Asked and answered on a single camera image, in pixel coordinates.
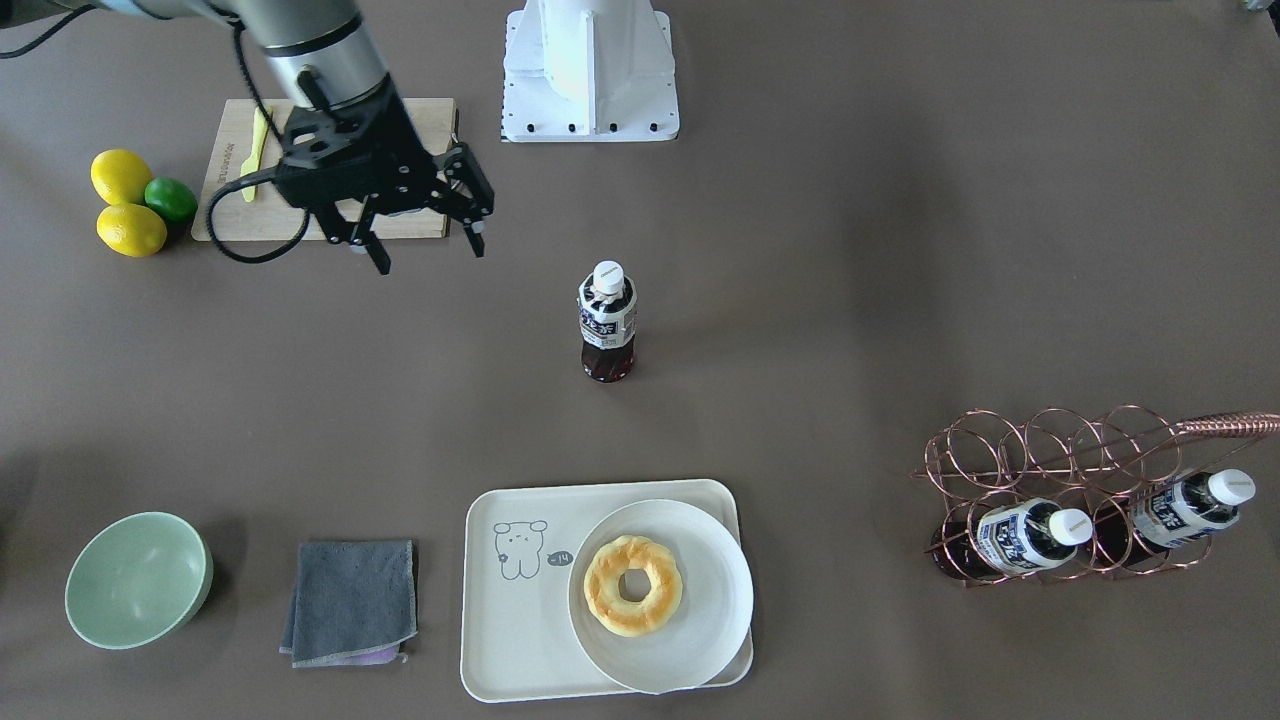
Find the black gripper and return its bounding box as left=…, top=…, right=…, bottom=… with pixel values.
left=273, top=76, right=495, bottom=275

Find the tea bottle white cap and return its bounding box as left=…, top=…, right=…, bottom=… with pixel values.
left=577, top=260, right=639, bottom=384

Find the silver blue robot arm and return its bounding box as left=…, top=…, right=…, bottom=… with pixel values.
left=108, top=1, right=494, bottom=274

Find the cream serving tray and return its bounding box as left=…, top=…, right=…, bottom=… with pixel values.
left=460, top=478, right=754, bottom=703

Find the tea bottle in rack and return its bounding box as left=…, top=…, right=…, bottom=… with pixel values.
left=1093, top=469, right=1256, bottom=569
left=931, top=498, right=1094, bottom=582

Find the wooden cutting board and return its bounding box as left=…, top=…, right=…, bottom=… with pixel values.
left=198, top=97, right=457, bottom=246

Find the yellow plastic knife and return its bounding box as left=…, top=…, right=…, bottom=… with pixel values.
left=239, top=106, right=274, bottom=177

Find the green lime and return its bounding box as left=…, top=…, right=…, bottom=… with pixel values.
left=143, top=177, right=198, bottom=224

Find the lower yellow lemon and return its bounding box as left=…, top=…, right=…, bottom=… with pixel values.
left=96, top=204, right=168, bottom=258

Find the yellow lemon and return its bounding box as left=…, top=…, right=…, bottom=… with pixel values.
left=90, top=149, right=154, bottom=206
left=96, top=204, right=168, bottom=258

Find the upper yellow lemon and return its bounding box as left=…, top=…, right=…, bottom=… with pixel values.
left=90, top=149, right=154, bottom=206

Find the grey folded cloth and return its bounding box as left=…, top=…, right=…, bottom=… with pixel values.
left=279, top=539, right=419, bottom=669

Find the white round plate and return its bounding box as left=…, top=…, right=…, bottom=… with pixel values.
left=568, top=498, right=754, bottom=694

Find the green ceramic bowl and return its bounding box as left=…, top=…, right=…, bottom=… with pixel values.
left=64, top=512, right=214, bottom=650

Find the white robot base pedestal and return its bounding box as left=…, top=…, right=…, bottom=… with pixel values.
left=500, top=1, right=680, bottom=143

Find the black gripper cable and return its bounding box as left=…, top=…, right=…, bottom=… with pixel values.
left=0, top=5, right=311, bottom=266

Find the glazed ring donut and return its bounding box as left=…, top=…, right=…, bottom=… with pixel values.
left=582, top=536, right=684, bottom=638

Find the copper wire bottle rack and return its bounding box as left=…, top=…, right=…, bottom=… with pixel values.
left=918, top=405, right=1279, bottom=588

